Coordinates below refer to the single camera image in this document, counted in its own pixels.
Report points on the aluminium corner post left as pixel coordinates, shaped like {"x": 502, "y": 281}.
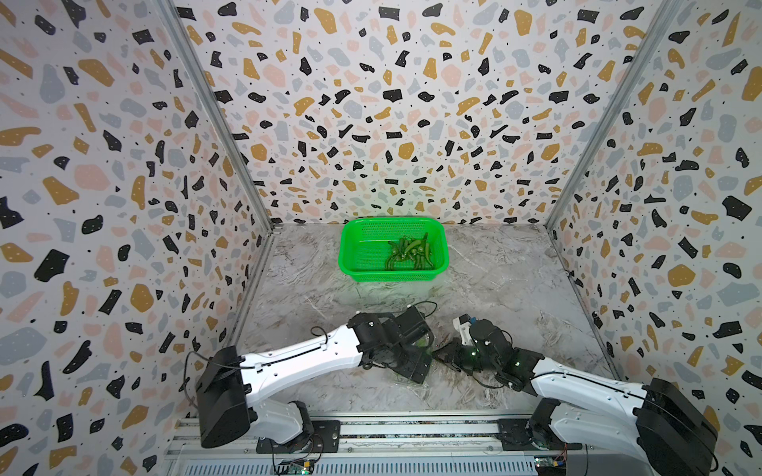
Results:
{"x": 177, "y": 34}

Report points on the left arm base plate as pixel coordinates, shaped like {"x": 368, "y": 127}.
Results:
{"x": 323, "y": 439}

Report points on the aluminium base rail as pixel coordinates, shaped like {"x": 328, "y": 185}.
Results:
{"x": 428, "y": 434}

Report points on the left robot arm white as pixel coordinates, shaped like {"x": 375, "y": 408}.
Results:
{"x": 234, "y": 395}

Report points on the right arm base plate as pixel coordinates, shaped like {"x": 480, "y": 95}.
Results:
{"x": 520, "y": 434}

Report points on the green peppers bunch front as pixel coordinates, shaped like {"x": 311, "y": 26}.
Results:
{"x": 390, "y": 265}

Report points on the aluminium corner post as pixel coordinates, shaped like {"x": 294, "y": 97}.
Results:
{"x": 177, "y": 34}
{"x": 662, "y": 20}

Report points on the green plastic basket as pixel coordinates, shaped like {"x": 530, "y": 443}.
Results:
{"x": 364, "y": 248}

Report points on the aluminium corner post right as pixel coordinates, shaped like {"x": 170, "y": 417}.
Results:
{"x": 662, "y": 20}

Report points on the green peppers bunch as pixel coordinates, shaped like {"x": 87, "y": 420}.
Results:
{"x": 390, "y": 265}
{"x": 417, "y": 251}

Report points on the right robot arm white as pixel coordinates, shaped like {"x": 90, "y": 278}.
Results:
{"x": 654, "y": 423}

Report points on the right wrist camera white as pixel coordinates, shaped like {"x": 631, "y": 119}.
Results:
{"x": 462, "y": 325}

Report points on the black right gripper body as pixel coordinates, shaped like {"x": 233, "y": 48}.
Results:
{"x": 469, "y": 356}

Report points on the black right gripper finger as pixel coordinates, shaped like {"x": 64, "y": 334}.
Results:
{"x": 451, "y": 351}
{"x": 454, "y": 363}

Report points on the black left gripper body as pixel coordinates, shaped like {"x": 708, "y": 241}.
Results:
{"x": 396, "y": 352}

